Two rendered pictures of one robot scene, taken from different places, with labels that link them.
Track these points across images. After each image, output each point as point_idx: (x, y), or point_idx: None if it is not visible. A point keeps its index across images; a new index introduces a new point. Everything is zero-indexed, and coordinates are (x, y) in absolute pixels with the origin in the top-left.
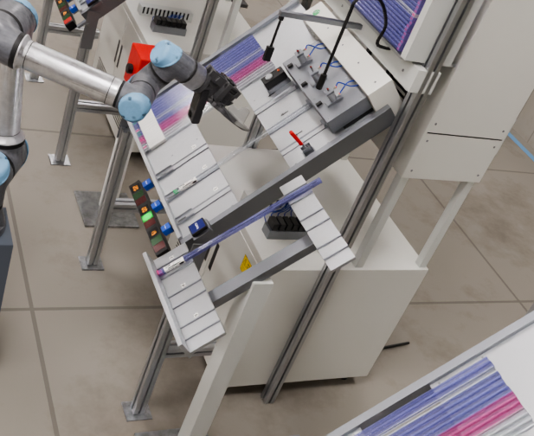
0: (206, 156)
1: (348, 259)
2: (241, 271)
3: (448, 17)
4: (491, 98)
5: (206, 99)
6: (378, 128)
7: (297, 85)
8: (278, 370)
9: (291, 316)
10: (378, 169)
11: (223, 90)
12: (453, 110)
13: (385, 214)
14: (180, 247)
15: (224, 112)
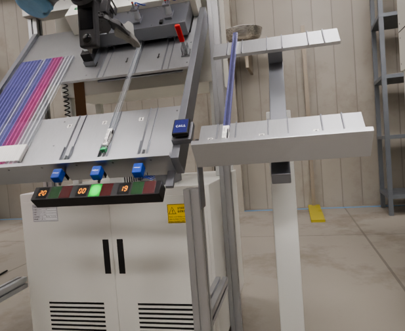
0: (94, 118)
1: (337, 31)
2: (174, 222)
3: None
4: (220, 16)
5: (98, 13)
6: (206, 25)
7: (114, 44)
8: (235, 298)
9: (222, 236)
10: (220, 59)
11: (107, 0)
12: None
13: None
14: (204, 130)
15: (119, 22)
